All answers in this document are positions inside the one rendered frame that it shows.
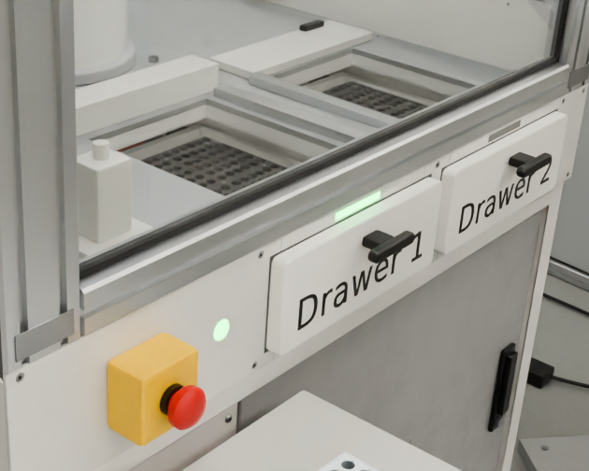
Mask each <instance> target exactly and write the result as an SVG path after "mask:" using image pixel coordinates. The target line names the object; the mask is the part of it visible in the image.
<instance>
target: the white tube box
mask: <svg viewBox="0 0 589 471"><path fill-rule="evenodd" d="M318 471H379V470H377V469H376V468H374V467H372V466H370V465H368V464H366V463H364V462H362V461H361V460H359V459H357V458H355V457H354V456H352V455H350V454H349V453H347V452H346V451H344V452H343V453H341V454H340V455H339V456H338V457H337V458H335V459H334V460H332V461H331V462H330V463H328V464H326V465H325V466H323V467H322V468H321V469H319V470H318Z"/></svg>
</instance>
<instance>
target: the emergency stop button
mask: <svg viewBox="0 0 589 471"><path fill-rule="evenodd" d="M206 403H207V402H206V396H205V393H204V391H203V390H202V389H201V388H199V387H197V386H195V385H187V386H184V387H183V388H181V389H180V390H179V391H178V392H175V393H174V394H173V395H172V397H171V398H170V400H169V403H168V411H167V417H168V420H169V423H170V424H171V425H172V426H173V427H175V428H177V429H178V430H181V431H182V430H186V429H189V428H191V427H193V426H194V425H196V424H197V423H198V422H199V420H200V419H201V418H202V416H203V414H204V412H205V409H206Z"/></svg>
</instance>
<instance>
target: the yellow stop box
mask: <svg viewBox="0 0 589 471"><path fill-rule="evenodd" d="M197 366H198V351H197V349H196V348H195V347H193V346H191V345H189V344H187V343H185V342H183V341H181V340H179V339H178V338H176V337H174V336H172V335H170V334H168V333H161V334H159V335H156V336H154V337H152V338H151V339H149V340H147V341H145V342H143V343H141V344H139V345H137V346H136V347H134V348H132V349H130V350H128V351H126V352H124V353H123V354H121V355H119V356H117V357H115V358H113V359H111V360H110V361H109V362H108V427H109V428H110V429H111V430H113V431H114V432H116V433H118V434H119V435H122V436H123V437H125V438H127V439H128V440H130V441H132V442H133V443H135V444H137V445H138V446H141V447H142V446H145V445H147V444H148V443H150V442H152V440H154V439H155V438H157V437H159V436H160V435H163V434H164V433H166V432H167V431H169V430H171V429H172V428H174V427H173V426H172V425H171V424H170V423H169V420H168V417H167V411H168V403H169V400H170V398H171V397H172V395H173V394H174V393H176V392H178V391H179V390H180V389H181V388H183V387H184V386H187V385H195V386H197Z"/></svg>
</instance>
